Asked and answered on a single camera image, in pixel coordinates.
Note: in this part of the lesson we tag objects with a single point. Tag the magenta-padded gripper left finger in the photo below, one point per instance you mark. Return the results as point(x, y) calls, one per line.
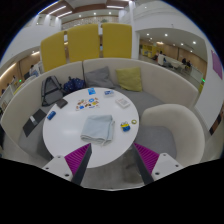
point(75, 160)

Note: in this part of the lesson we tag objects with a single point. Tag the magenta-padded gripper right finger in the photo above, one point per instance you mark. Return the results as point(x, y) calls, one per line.
point(149, 159)

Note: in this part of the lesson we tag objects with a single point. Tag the light blue towel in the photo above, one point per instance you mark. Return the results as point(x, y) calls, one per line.
point(96, 128)

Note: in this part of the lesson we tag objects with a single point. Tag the yellow and blue toy figure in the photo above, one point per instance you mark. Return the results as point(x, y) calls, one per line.
point(125, 126)

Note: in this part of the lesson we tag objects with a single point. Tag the white armchair with grey seat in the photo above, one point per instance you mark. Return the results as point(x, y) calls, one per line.
point(173, 116)

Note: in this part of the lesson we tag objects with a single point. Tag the small blue box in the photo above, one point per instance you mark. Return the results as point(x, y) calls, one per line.
point(51, 115)

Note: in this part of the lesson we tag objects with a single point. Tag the black laptop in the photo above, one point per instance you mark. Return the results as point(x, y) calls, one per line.
point(33, 122)

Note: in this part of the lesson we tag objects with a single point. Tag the white sticker sheet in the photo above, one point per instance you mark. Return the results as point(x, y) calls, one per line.
point(87, 104)

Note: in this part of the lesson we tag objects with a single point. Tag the black wallet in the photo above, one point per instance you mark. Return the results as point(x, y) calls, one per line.
point(61, 103)

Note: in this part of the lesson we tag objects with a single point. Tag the blue card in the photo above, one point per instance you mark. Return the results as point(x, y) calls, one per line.
point(91, 91)

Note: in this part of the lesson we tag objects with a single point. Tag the grey backpack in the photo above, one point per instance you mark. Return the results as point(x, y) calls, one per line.
point(51, 90)

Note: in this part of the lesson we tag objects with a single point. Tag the curved beige sofa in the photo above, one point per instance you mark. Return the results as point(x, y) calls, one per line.
point(166, 86)

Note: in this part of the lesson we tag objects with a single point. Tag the dark blue patterned bag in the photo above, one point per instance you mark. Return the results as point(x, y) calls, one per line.
point(74, 85)

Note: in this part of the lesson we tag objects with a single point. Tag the clear pack with blue print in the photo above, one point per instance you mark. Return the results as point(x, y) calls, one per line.
point(109, 93)

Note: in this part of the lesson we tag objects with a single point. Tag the yellow-green cushion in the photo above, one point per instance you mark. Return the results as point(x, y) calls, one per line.
point(129, 79)

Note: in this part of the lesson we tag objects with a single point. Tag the grey cushion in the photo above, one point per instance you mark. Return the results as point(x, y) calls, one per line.
point(99, 78)

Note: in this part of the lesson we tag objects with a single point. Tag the person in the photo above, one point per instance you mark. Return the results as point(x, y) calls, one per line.
point(34, 70)
point(161, 58)
point(189, 64)
point(184, 61)

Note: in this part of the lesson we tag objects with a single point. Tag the yellow partition panel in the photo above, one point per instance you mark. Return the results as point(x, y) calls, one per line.
point(116, 40)
point(83, 43)
point(53, 51)

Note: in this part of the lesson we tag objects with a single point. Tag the ceiling lights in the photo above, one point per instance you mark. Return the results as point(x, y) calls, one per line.
point(115, 7)

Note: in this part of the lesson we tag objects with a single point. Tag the purple wall poster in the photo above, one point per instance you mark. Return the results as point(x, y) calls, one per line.
point(216, 65)

